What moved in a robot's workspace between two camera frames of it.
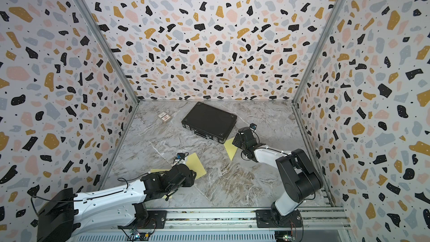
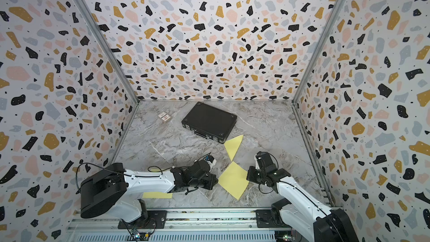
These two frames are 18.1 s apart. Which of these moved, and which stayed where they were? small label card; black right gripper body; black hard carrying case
Moved: black right gripper body
Stayed: small label card; black hard carrying case
